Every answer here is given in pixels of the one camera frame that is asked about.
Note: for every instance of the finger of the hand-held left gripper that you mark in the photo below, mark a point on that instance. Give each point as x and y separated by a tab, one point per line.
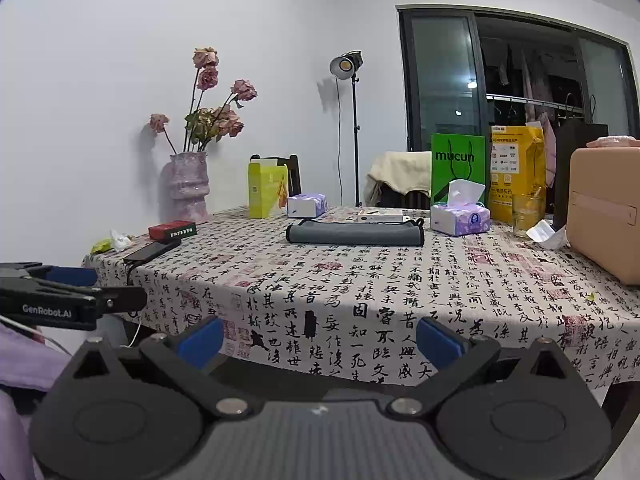
125	300
75	277

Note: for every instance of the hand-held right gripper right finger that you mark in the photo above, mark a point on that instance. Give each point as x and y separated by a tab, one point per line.
437	342

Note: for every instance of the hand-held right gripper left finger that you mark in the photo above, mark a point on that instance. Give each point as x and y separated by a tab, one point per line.
202	342

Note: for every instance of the grey pouch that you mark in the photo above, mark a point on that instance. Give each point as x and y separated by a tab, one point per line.
355	234

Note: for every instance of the green wrapper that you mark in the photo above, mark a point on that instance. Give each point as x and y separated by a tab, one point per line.
101	246

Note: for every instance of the black phone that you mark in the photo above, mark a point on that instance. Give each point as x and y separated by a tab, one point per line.
150	251

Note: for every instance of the crumpled white tissue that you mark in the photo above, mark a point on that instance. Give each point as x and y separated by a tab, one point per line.
120	240

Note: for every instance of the purple clothing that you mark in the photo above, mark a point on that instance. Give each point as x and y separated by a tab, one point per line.
25	365

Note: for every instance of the red flat box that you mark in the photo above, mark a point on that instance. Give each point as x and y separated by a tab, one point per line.
172	230

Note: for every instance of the calligraphy printed tablecloth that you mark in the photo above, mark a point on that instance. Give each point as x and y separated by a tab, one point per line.
350	275

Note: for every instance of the purple tissue pack with tissue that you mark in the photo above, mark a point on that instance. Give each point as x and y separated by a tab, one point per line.
460	217

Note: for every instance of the pink ceramic vase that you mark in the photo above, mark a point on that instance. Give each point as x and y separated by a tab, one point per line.
189	190

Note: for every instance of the flat white box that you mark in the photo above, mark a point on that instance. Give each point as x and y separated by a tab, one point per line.
380	215

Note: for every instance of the white paper receipt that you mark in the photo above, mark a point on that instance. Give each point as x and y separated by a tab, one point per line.
547	235

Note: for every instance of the clear glass cup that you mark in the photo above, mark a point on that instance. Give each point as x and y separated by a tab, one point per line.
526	215

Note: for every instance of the yellow cardboard box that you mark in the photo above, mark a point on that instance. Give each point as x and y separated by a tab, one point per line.
265	190

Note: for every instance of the cream blanket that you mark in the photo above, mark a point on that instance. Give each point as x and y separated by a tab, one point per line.
397	170

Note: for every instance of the green paper bag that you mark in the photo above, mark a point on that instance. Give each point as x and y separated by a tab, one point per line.
457	160

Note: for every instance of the yellow plastic bag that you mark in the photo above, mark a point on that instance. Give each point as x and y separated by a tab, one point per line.
517	170

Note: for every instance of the dark wooden chair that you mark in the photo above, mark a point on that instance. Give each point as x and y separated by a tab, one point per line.
294	175

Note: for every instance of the dried pink roses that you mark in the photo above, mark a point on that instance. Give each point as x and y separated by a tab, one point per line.
220	120

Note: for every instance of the pink hard case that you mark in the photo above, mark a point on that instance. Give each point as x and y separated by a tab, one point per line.
605	210

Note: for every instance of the black paper bag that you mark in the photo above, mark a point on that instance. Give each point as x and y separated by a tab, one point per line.
580	150

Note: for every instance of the sliding glass door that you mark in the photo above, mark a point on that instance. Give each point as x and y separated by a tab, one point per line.
445	75

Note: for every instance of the pink cloth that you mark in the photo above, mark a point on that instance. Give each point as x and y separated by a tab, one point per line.
615	142

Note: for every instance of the hanging clothes on rack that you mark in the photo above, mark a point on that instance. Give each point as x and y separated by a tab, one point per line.
525	75

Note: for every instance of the studio light on stand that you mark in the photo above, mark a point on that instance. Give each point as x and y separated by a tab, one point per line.
345	65

